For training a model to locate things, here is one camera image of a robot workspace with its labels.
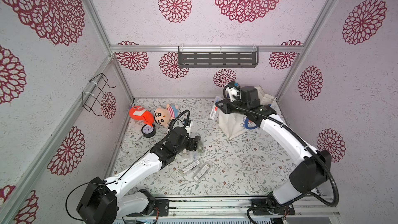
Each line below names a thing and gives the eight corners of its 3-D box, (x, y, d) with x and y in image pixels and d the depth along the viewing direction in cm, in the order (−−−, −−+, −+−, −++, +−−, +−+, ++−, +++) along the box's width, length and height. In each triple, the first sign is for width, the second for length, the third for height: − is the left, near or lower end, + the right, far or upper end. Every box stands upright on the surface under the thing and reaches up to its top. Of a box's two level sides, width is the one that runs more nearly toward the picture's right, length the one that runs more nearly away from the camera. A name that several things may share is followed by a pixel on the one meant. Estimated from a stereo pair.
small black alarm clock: (141, 137, 101) (139, 134, 98) (144, 127, 106) (142, 124, 103) (154, 137, 101) (153, 134, 98) (156, 127, 106) (155, 124, 103)
